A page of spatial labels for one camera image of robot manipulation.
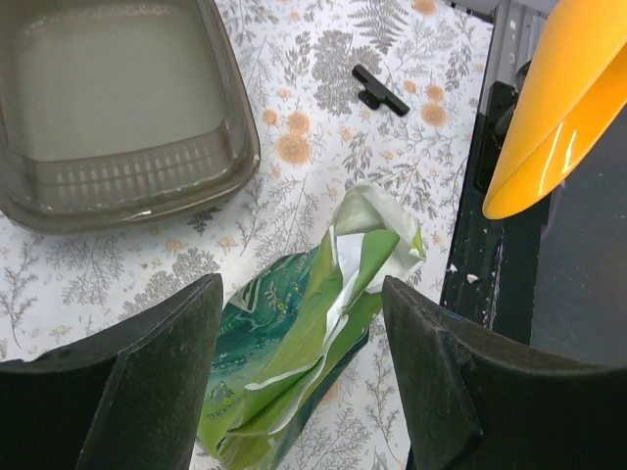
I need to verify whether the green litter bag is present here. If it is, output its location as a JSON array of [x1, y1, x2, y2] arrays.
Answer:
[[198, 181, 424, 469]]

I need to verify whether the grey litter box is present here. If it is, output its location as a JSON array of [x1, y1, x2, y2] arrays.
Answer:
[[1, 1, 261, 234]]

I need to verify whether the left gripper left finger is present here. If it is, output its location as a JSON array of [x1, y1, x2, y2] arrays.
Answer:
[[1, 273, 223, 469]]

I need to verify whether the small black clip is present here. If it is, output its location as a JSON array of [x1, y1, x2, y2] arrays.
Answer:
[[352, 65, 410, 117]]

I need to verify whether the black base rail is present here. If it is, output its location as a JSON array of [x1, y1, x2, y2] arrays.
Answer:
[[439, 80, 627, 366]]

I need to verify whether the yellow plastic scoop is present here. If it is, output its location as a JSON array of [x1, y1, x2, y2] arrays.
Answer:
[[483, 0, 626, 219]]

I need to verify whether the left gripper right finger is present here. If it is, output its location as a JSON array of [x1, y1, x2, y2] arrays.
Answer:
[[382, 277, 626, 469]]

